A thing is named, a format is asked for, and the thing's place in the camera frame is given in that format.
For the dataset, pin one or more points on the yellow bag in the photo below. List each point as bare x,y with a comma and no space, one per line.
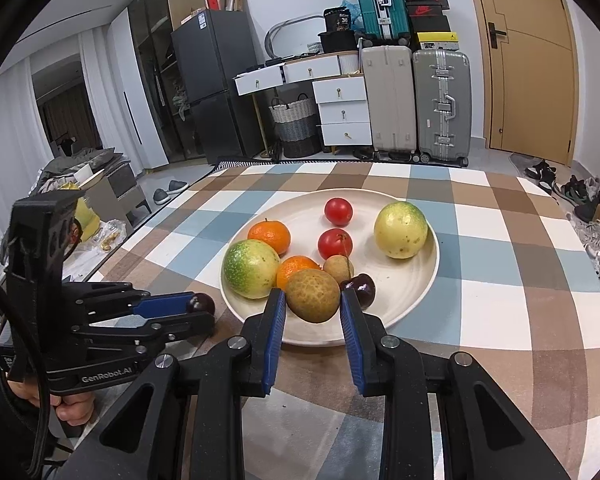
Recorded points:
87,216

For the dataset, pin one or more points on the dark grey fridge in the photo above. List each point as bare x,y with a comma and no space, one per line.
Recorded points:
215,85

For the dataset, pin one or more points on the black sandals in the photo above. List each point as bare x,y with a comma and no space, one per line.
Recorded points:
540,172

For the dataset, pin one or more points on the black round tub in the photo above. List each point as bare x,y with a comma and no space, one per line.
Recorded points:
338,19

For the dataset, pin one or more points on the small white basket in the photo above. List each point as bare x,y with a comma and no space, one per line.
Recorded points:
314,48

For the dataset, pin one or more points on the beige suitcase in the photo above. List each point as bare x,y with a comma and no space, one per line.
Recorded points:
387,95

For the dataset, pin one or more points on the teal suitcase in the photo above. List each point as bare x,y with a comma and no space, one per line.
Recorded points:
380,0

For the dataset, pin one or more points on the red cherry tomato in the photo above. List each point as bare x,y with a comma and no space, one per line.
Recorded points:
335,243
338,211

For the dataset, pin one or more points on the dark cherry with stem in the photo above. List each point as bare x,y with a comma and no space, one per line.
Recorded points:
362,290

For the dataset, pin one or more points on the blue plastic bag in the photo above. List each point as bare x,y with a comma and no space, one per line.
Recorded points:
352,12

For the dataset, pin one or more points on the white wardrobe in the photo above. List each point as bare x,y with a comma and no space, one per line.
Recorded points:
130,95

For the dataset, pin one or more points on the cream oval plate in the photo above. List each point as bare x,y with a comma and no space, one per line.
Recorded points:
410,300

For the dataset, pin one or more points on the large orange tangerine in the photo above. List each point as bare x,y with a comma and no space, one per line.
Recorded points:
296,266

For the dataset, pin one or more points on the pile of clothes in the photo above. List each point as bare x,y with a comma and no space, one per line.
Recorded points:
80,165

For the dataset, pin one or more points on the white ribbed bin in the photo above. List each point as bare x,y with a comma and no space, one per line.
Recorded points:
350,63

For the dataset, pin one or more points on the dark purple plum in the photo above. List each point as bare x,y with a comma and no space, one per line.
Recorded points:
202,304

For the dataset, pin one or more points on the green round passion fruit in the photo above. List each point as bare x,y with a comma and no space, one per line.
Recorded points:
250,268

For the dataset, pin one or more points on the person's left hand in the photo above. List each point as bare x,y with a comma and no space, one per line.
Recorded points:
75,407

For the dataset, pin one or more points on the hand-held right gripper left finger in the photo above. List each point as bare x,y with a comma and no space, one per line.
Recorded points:
275,340

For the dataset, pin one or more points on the small orange tangerine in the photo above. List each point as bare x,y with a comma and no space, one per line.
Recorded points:
269,236

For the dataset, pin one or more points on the gold wrapped snacks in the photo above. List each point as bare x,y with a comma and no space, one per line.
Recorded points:
110,240

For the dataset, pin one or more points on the checkered tablecloth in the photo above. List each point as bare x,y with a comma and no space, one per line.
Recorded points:
505,285

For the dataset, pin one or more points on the wooden door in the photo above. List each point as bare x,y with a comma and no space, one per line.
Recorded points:
530,60

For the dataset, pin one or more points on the grey white woven basket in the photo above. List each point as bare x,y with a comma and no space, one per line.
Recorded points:
295,125

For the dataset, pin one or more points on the yellow round passion fruit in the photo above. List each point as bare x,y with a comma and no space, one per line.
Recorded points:
400,230

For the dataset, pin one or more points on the brown cardboard box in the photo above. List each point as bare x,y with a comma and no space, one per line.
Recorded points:
110,195

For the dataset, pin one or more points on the glass door cabinet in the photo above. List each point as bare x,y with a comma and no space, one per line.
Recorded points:
155,35

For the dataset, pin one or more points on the red black shoe box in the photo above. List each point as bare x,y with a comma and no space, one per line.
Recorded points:
430,11

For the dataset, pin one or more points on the small brown longan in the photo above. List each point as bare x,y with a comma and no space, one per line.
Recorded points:
338,268

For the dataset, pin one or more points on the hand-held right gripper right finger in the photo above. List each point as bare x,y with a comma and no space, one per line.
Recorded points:
352,340

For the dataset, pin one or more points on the white drawer dresser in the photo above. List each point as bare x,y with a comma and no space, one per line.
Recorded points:
337,105

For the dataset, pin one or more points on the person's left forearm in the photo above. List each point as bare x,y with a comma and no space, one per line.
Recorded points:
0,430

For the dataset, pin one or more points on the grey door mat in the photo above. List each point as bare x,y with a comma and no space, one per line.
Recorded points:
522,157

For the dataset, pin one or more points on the white curtain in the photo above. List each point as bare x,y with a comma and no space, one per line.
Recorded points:
10,135

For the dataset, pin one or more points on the grey slipper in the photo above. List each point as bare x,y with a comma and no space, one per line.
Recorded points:
178,186
160,195

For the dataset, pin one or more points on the black hat box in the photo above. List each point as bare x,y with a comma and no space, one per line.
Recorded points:
337,42

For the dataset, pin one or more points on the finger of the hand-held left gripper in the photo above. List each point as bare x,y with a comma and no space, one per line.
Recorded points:
162,305
180,326

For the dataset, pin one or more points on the yellow shoe box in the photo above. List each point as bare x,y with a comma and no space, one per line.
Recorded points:
437,41

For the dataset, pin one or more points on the silver suitcase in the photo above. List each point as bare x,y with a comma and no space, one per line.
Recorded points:
442,102

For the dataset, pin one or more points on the large brown longan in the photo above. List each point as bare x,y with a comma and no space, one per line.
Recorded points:
312,295

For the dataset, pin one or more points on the silver curved rail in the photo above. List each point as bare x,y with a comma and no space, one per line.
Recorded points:
275,30

